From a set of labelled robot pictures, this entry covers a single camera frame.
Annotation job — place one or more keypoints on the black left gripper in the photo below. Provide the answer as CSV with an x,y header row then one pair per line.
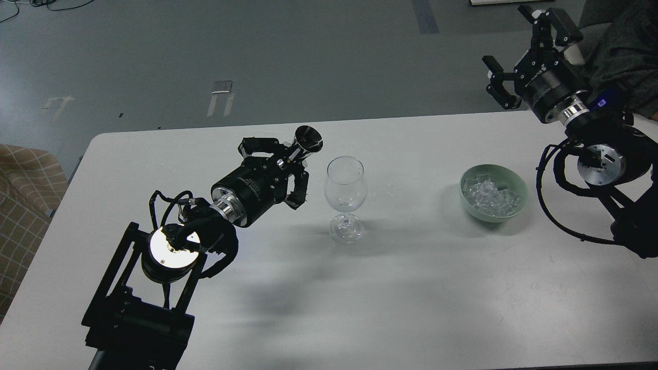
x,y
259,183

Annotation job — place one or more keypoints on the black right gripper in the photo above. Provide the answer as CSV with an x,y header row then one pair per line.
x,y
542,78

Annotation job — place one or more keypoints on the steel cocktail jigger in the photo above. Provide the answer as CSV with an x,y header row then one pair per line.
x,y
306,141

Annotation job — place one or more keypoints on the clear ice cubes pile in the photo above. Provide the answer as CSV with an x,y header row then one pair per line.
x,y
489,197

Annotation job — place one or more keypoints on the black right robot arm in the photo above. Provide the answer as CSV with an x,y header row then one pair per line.
x,y
603,156

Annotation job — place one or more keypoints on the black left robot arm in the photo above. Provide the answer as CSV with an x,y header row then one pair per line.
x,y
138,317

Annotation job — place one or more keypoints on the clear wine glass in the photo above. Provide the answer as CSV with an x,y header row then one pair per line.
x,y
345,189

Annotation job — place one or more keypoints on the person in dark jacket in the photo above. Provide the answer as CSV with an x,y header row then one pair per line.
x,y
619,47

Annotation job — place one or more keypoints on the green bowl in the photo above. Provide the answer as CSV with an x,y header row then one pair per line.
x,y
499,174

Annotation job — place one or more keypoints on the beige checkered cloth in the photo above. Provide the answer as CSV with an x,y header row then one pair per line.
x,y
33,185

